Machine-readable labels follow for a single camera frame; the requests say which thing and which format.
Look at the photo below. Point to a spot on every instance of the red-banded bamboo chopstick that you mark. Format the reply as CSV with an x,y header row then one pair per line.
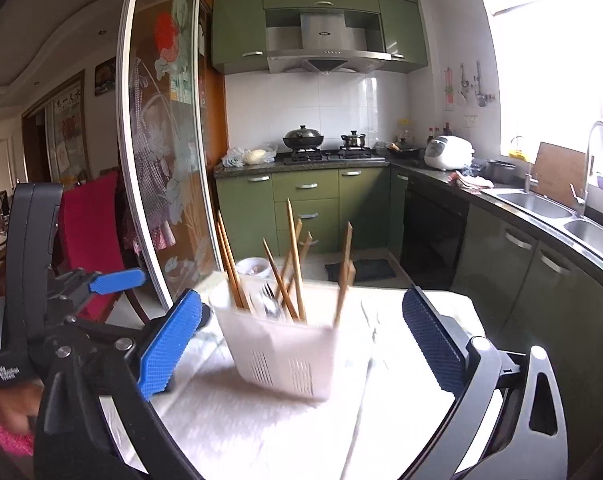
x,y
288,261

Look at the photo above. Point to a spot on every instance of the wooden cutting board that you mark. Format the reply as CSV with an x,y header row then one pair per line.
x,y
557,171

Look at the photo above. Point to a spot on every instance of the thin brown chopstick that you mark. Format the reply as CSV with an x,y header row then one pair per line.
x,y
229,264
247,308

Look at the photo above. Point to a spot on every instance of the dark textured bamboo chopstick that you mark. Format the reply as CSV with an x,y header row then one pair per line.
x,y
304,248

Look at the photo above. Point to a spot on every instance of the person's left hand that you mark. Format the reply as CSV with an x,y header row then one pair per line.
x,y
19,407

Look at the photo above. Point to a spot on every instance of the pale bamboo chopstick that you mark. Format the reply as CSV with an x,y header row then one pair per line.
x,y
343,279

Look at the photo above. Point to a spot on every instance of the red cloth on chair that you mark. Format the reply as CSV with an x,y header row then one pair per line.
x,y
88,227

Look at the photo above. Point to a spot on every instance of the green upper cabinets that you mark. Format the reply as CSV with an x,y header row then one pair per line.
x,y
239,31

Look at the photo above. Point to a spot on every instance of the black wok with lid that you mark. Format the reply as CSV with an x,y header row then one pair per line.
x,y
303,139

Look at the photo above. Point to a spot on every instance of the steel pot with lid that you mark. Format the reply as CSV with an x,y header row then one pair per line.
x,y
354,140

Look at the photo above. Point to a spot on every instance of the gas stove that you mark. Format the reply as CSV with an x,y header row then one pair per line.
x,y
317,156

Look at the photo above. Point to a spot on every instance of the white rice cooker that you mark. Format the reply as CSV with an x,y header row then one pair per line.
x,y
448,153

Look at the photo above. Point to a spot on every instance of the black plastic fork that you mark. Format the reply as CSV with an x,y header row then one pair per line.
x,y
270,304

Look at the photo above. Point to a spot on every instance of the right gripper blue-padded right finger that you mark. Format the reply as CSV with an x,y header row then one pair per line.
x,y
507,419

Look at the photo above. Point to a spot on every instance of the white plastic utensil basket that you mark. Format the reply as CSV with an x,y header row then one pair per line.
x,y
294,358

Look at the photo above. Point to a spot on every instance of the green kitchen cabinets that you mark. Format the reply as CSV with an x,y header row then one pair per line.
x,y
529,283

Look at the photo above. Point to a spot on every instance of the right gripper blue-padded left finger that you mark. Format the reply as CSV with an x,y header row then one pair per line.
x,y
96,420

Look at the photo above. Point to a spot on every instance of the glass sliding door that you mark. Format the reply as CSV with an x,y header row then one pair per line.
x,y
161,63

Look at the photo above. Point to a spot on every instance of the patterned grey-green tablecloth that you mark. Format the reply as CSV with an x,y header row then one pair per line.
x,y
348,394

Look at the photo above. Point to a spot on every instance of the stainless double sink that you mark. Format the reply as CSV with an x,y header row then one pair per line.
x,y
582,230

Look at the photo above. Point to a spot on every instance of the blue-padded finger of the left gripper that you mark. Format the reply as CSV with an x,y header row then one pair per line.
x,y
116,280

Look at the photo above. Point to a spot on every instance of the chrome kitchen faucet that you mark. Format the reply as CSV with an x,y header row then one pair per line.
x,y
581,199

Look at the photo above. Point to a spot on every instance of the steel range hood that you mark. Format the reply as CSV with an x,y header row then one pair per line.
x,y
324,42

